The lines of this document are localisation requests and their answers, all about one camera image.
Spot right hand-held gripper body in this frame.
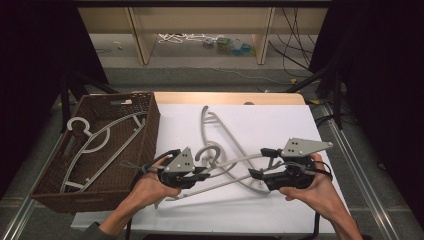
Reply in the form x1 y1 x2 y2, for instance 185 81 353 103
263 137 334 192

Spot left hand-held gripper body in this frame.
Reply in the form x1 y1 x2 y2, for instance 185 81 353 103
157 146 201 190

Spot grey plastic clothes hanger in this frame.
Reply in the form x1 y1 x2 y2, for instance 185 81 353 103
153 143 288 210
59 111 148 194
199 105 273 197

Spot brown woven basket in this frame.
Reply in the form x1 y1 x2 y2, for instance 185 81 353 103
30 92 162 215

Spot person's right hand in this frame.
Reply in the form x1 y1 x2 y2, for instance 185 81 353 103
278 152 338 215

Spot person's left hand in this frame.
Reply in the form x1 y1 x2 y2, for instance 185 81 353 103
134 155 183 210

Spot white table sheet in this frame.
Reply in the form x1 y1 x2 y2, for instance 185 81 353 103
70 103 349 234

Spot black metal stand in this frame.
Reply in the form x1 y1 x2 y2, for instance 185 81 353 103
59 70 118 134
285 62 345 130

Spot grey-green sleeve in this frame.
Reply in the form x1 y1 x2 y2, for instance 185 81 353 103
77 221 116 240

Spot colourful items on floor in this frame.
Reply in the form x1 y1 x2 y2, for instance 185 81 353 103
202 35 255 58

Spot black curtain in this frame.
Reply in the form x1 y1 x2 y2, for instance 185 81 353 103
309 0 424 219
0 0 110 201

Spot wooden shelf unit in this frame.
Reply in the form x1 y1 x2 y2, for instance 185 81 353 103
78 6 330 66

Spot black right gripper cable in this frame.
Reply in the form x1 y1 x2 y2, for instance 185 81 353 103
299 159 335 240

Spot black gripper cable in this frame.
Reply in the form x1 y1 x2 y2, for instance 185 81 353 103
299 159 335 240
119 148 183 240

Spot metal floor rail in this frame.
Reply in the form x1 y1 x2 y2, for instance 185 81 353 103
319 102 403 240
0 132 65 240

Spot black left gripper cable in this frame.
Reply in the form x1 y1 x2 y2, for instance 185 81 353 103
119 148 183 240

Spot bundle of black cables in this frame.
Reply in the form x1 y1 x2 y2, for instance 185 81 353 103
267 7 319 80

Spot white cables on floor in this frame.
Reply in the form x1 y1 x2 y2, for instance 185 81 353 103
157 32 216 45

